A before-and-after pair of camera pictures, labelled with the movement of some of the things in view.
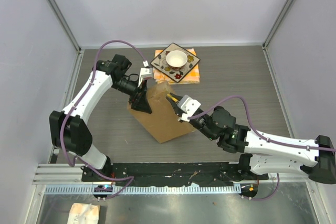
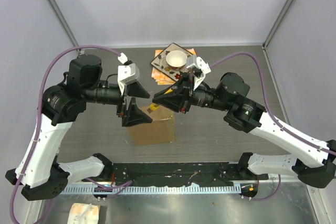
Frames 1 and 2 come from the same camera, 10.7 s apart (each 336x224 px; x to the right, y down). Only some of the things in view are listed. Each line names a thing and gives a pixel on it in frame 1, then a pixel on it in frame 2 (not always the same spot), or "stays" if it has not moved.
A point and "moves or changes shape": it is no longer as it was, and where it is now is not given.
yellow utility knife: [172, 98] moves or changes shape
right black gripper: [175, 105] -> [169, 98]
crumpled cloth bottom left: [83, 213] stays
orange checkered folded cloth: [192, 77] stays
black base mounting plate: [124, 174] stays
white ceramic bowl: [176, 60] stays
